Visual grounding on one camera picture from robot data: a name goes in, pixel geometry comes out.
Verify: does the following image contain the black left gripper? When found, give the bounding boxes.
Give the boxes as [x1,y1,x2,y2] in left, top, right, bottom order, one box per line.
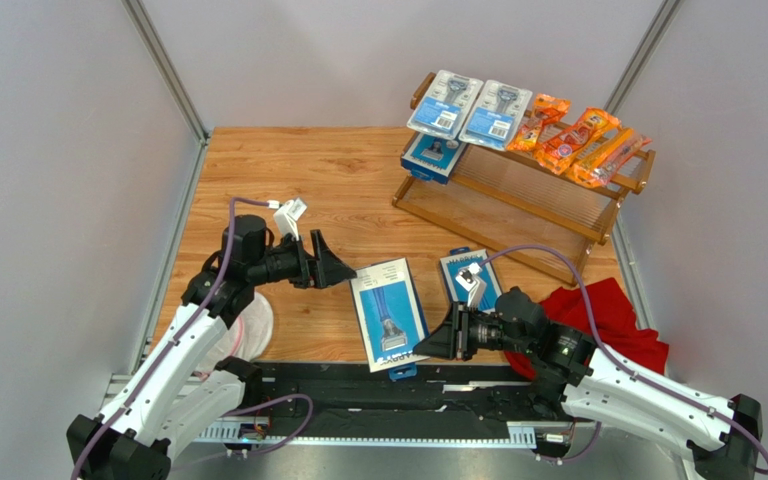
[248,230,356,289]

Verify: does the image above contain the blue Harry's razor box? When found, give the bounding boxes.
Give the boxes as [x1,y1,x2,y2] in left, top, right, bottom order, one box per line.
[350,257,429,382]
[400,133,467,185]
[440,247,502,313]

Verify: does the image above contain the orange Bic razor bag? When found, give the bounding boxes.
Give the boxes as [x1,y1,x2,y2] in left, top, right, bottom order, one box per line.
[506,94,571,152]
[566,127,651,188]
[533,107,621,175]

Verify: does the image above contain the clear blister razor pack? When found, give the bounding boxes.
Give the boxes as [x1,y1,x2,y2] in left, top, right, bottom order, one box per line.
[406,70,484,140]
[458,80,533,151]

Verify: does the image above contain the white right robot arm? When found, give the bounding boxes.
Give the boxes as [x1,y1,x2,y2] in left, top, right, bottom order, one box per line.
[414,288,762,479]

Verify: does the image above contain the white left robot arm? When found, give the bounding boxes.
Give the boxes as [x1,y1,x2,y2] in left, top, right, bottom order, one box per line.
[66,215,356,479]

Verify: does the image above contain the wooden two-tier shelf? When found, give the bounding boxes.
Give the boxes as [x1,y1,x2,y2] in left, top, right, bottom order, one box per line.
[391,71,657,288]

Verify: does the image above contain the red cloth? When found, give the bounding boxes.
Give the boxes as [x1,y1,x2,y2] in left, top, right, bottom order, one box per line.
[540,278,669,375]

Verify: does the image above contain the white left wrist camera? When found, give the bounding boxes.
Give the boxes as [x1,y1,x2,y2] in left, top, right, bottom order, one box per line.
[270,197,308,241]

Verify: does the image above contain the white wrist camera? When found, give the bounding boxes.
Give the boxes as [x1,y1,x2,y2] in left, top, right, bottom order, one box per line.
[270,197,308,241]
[455,262,486,310]

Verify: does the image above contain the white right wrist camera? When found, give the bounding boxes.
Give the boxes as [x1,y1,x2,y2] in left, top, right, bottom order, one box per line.
[455,262,486,310]

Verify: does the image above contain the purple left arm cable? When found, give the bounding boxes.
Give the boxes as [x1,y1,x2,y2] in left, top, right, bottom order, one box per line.
[69,196,315,480]

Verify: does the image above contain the aluminium slotted rail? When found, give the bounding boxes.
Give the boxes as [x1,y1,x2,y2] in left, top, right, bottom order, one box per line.
[191,420,539,449]

